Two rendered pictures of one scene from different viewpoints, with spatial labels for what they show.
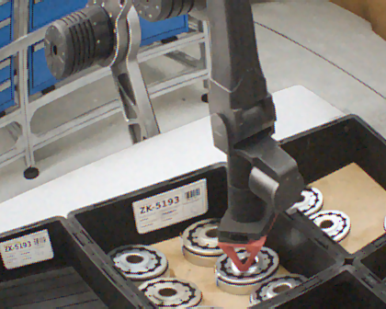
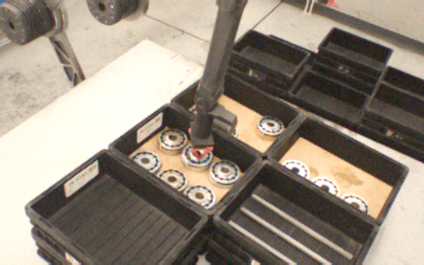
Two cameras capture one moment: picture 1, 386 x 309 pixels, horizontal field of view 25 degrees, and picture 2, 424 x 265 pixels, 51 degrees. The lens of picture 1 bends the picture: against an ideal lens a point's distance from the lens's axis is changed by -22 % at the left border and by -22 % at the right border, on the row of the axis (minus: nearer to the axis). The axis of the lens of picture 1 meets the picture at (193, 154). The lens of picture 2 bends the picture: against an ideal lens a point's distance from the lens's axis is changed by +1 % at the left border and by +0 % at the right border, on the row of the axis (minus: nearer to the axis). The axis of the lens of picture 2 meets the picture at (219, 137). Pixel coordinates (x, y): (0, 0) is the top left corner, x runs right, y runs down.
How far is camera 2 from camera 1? 0.65 m
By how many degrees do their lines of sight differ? 32
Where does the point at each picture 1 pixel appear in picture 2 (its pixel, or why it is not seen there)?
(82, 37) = (34, 19)
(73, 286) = (113, 189)
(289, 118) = (149, 60)
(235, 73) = (217, 82)
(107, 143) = (6, 58)
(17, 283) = (74, 203)
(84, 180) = (64, 106)
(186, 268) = (165, 158)
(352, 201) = not seen: hidden behind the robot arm
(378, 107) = (150, 25)
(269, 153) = (223, 112)
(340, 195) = not seen: hidden behind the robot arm
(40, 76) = not seen: outside the picture
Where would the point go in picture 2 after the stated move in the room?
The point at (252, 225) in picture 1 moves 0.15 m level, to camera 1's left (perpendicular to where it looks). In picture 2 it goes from (208, 140) to (164, 153)
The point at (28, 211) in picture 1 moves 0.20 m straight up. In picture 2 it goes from (33, 134) to (25, 93)
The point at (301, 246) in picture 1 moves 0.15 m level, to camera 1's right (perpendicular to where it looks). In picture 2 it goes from (225, 145) to (262, 134)
